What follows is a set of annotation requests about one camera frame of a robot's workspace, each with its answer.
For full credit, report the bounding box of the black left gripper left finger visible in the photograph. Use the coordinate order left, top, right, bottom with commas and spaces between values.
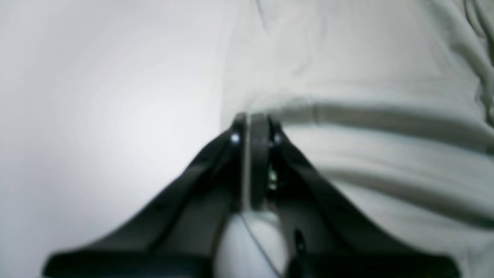
42, 113, 246, 278

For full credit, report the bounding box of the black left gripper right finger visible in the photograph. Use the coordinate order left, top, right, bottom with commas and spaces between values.
268, 116, 459, 278

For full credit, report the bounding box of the beige t-shirt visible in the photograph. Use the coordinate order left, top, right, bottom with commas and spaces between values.
221, 0, 494, 278

